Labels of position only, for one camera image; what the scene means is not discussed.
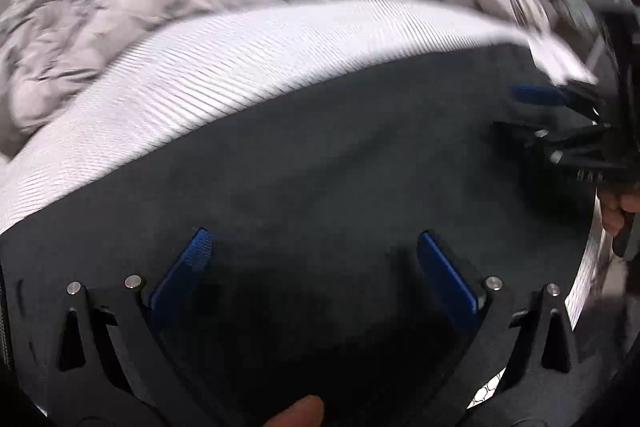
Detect person's right hand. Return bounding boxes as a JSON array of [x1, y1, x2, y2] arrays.
[[600, 182, 640, 238]]

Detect person's left hand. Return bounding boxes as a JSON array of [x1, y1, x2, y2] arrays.
[[262, 396, 326, 427]]

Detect white dotted bed sheet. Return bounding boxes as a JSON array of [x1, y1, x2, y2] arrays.
[[0, 0, 613, 408]]

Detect black pants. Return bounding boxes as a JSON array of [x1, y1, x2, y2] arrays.
[[0, 42, 601, 427]]

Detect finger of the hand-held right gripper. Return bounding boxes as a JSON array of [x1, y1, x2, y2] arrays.
[[492, 123, 606, 162], [514, 86, 601, 118]]

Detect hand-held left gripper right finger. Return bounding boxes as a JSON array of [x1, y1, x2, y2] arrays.
[[417, 231, 588, 427]]

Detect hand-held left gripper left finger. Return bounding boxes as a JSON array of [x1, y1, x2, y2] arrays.
[[47, 228, 221, 427]]

